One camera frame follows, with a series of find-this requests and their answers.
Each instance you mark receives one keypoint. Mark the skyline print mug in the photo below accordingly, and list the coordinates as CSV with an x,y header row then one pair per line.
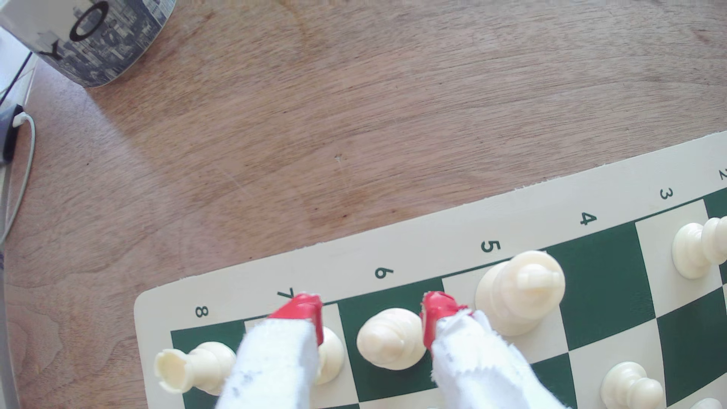
x,y
102,45

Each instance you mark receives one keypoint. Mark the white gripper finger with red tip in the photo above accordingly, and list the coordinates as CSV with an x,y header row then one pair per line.
x,y
278,363
477,369

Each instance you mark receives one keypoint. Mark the white king chess piece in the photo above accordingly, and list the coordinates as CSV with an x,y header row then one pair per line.
x,y
519,289

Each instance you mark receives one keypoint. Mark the white rook chess piece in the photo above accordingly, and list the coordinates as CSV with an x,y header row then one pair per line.
x,y
196,366

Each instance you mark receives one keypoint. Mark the white bishop chess piece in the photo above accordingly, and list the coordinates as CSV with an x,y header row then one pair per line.
x,y
389,341
696,250

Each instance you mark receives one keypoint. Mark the white pawn chess piece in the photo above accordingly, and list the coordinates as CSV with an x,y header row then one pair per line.
x,y
630,389

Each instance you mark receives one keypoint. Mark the black charger plug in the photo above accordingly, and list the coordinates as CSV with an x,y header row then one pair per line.
x,y
8,133

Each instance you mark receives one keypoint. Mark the white knight chess piece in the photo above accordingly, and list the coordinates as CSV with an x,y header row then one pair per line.
x,y
332,355

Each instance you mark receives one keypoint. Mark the green and cream chess mat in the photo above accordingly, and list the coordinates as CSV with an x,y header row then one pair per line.
x,y
397,250

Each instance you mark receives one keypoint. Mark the white queen chess piece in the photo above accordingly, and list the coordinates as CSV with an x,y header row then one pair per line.
x,y
709,405

